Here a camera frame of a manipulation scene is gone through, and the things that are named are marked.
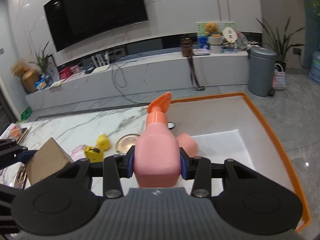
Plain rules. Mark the pink spray bottle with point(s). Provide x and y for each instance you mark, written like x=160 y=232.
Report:
x=157 y=153

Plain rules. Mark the yellow tape measure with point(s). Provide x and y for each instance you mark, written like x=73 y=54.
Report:
x=94 y=154

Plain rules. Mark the gold vase with dried flowers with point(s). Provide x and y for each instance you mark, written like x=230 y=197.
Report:
x=27 y=75

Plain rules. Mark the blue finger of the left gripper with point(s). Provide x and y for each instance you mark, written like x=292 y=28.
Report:
x=24 y=156

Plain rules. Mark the teddy bear plush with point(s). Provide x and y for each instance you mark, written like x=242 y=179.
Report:
x=211 y=29

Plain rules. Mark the snack tray on table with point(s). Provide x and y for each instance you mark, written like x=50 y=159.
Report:
x=16 y=131

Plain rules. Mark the woven pastel basket bag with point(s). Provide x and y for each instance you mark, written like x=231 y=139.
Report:
x=279 y=78

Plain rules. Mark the orange cardboard storage box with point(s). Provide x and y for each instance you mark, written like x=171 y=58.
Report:
x=231 y=126

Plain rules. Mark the long-leaf potted plant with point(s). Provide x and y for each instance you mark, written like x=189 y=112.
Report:
x=280 y=44

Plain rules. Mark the left potted grass plant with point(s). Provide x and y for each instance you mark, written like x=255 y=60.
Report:
x=41 y=59

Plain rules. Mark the white marble tv console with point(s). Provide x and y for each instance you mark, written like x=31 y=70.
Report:
x=143 y=75

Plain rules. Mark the large black television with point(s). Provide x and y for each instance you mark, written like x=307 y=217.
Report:
x=72 y=21

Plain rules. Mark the gold round compact case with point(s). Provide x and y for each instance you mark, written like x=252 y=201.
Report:
x=126 y=142

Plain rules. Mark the white wifi router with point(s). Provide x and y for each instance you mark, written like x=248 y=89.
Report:
x=101 y=62

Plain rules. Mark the round paper fan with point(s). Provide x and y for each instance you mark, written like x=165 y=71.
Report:
x=229 y=35

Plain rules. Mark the blue water jug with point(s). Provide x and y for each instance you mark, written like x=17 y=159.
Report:
x=314 y=73

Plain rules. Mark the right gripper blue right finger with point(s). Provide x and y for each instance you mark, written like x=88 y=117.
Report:
x=198 y=169

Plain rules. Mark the grey pedal trash bin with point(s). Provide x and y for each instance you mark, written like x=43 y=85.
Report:
x=261 y=70

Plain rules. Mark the red gift box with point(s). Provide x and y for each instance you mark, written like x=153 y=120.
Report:
x=65 y=73

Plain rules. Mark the yellow bulb squeeze bottle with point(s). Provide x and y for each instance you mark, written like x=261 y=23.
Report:
x=103 y=142

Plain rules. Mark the brown leather camera bag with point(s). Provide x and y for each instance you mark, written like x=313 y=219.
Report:
x=186 y=47

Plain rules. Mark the pink round compact mirror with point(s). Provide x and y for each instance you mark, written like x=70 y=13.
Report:
x=78 y=153

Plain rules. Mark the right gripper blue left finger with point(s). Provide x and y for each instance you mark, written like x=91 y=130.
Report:
x=114 y=168

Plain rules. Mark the green illustrated poster board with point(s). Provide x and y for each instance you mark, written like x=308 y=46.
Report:
x=221 y=26

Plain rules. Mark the brown cardboard box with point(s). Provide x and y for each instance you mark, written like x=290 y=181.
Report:
x=49 y=159

